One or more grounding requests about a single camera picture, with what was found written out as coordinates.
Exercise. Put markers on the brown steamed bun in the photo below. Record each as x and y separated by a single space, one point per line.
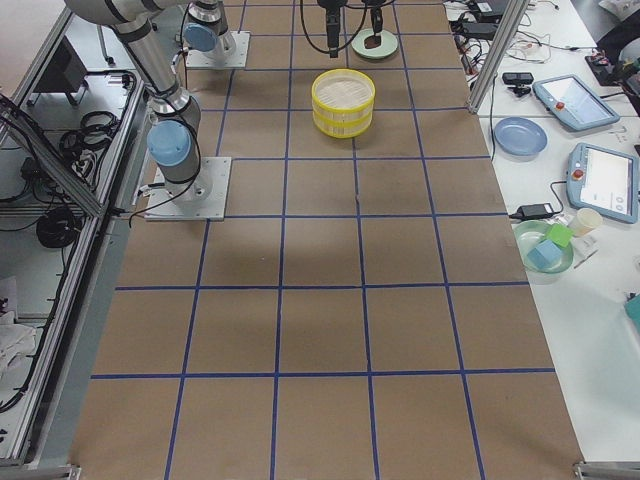
372 41

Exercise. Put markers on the yellow steamer layer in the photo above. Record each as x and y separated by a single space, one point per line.
342 129
343 95

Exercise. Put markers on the light green plate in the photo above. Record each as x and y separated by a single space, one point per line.
388 46

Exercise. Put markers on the black webcam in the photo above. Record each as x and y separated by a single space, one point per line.
519 83

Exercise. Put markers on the blue plate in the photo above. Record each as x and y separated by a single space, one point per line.
520 136

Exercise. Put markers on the upper teach pendant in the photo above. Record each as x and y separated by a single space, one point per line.
573 103

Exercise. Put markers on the teach pendant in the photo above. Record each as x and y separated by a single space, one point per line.
604 180
573 103

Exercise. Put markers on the black power adapter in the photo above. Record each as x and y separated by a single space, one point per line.
537 211

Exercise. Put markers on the lower teach pendant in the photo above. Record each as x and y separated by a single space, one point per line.
604 180

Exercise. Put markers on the green foam cube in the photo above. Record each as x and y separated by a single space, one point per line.
559 234

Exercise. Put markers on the green glass bowl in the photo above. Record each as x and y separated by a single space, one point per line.
528 234

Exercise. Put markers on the paper cup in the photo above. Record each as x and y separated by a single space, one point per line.
585 221

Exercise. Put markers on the blue foam cube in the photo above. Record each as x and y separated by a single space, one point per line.
545 256

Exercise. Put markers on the aluminium frame post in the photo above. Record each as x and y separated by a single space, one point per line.
506 30

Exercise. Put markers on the aluminium frame rail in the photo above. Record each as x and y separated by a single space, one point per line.
26 132

